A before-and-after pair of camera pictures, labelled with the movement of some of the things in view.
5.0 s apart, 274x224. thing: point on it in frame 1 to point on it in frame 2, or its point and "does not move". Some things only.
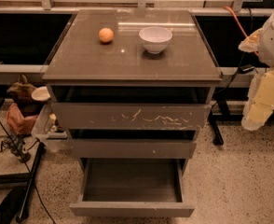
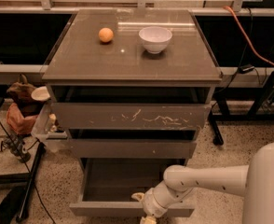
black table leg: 221,114 does not move
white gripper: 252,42 to 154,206
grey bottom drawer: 132,188 does not move
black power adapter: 245,68 does not move
